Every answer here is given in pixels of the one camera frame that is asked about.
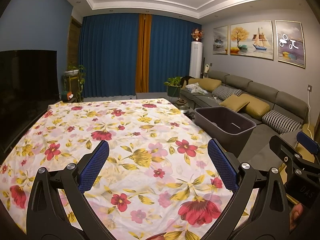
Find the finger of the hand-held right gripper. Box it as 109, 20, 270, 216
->
269, 135, 304, 167
296, 131, 320, 175

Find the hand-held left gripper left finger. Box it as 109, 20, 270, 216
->
26, 140, 117, 240

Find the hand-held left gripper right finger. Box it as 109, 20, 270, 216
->
201, 138, 290, 240

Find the grey plastic bin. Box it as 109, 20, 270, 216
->
194, 106, 257, 155

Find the person's right hand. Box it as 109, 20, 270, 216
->
290, 202, 311, 230

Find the black and white patterned cushion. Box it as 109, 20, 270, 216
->
262, 109, 302, 134
212, 85, 242, 101

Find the yellow cushion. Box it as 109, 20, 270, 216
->
220, 94, 250, 112
241, 94, 270, 120
194, 78, 222, 92

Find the floral tablecloth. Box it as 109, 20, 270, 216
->
0, 98, 260, 240

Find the grey sectional sofa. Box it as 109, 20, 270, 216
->
180, 70, 320, 143

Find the white crumpled cloth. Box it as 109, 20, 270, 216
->
187, 83, 208, 95

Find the wooden plant stand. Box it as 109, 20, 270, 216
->
63, 76, 81, 102

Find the dark clothing item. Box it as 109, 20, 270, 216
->
180, 76, 194, 88

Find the trailing plant in white pot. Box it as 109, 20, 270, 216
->
62, 65, 87, 102

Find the green potted plant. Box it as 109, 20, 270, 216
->
164, 77, 182, 98

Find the black flat television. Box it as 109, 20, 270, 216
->
0, 50, 60, 153

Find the purple sky painting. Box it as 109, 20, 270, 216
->
275, 20, 306, 68

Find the white standing air conditioner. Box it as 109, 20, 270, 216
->
189, 41, 203, 78

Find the sailboat and tree painting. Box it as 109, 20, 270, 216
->
229, 21, 273, 60

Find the blue curtain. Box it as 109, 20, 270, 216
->
79, 13, 140, 98
149, 15, 202, 93

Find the small grey landscape painting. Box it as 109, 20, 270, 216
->
213, 26, 229, 55

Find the orange curtain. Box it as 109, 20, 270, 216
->
136, 13, 152, 94

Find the artificial flower bouquet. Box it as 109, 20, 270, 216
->
191, 28, 203, 42

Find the white charging cable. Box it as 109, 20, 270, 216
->
303, 90, 316, 137

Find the brown wooden wall panel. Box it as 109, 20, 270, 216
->
68, 16, 83, 68

